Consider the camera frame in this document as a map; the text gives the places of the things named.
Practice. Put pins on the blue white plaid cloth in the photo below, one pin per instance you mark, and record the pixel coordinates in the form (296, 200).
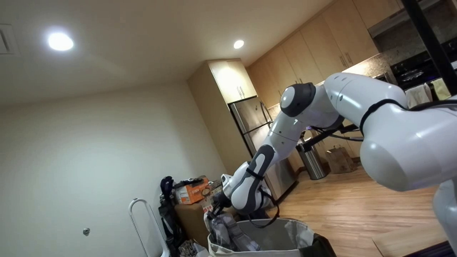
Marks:
(223, 230)

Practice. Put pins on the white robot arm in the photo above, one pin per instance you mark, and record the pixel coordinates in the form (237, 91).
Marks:
(403, 147)

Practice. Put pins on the grey fabric laundry basket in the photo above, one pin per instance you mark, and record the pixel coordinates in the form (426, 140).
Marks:
(280, 237)

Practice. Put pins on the stainless steel refrigerator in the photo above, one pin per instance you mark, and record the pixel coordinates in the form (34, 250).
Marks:
(254, 121)

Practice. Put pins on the orange box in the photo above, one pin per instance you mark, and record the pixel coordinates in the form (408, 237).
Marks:
(190, 191)

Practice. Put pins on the round ceiling light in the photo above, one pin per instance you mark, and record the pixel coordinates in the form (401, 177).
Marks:
(239, 44)
(60, 41)

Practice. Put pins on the silver trash can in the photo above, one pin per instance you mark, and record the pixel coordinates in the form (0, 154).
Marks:
(311, 161)

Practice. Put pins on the brown cardboard box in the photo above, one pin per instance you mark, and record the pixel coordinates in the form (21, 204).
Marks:
(191, 219)

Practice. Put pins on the brown paper bag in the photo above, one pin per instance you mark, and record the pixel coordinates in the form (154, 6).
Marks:
(338, 160)

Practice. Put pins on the wooden kitchen cabinets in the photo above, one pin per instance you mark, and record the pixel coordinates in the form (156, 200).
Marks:
(336, 39)

